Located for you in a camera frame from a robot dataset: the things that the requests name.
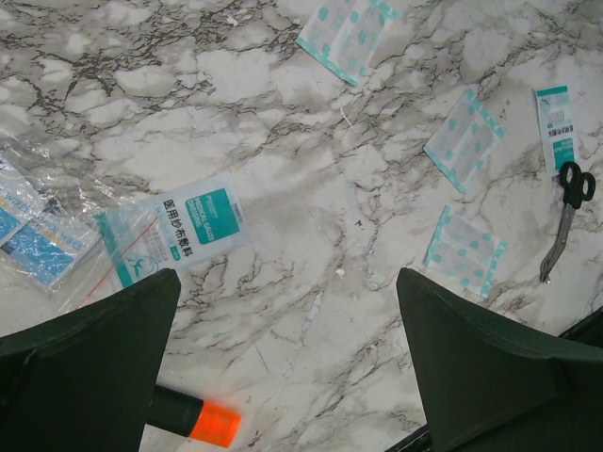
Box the blue alcohol pad sachets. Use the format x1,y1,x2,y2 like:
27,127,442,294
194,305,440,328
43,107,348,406
1,137,112,293

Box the long gauze dressing packet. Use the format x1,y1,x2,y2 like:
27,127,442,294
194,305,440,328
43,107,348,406
534,85,579,176

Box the small gauze dressing packet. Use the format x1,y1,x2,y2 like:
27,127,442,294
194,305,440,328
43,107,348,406
95,172,249,288

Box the black handled scissors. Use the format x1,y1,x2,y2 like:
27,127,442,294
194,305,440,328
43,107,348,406
540,161,596,283

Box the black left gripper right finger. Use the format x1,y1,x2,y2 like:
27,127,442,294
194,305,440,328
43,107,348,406
397,268,602,451

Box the teal plaster sheet middle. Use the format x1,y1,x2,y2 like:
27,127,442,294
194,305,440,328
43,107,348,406
423,88,505,194

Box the black orange highlighter marker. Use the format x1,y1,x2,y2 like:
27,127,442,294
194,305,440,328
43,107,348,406
146,385,241,448

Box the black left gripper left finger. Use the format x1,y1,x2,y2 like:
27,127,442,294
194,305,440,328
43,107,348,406
1,269,181,451

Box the teal plaster sheet near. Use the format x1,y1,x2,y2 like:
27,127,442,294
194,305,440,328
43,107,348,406
424,205,508,299

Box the teal plaster sheet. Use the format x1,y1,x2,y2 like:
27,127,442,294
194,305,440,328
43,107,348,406
424,205,508,299
296,0,400,87
423,88,505,194

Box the teal plaster sheet far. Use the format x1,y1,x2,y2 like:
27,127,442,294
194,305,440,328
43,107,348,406
296,0,400,87

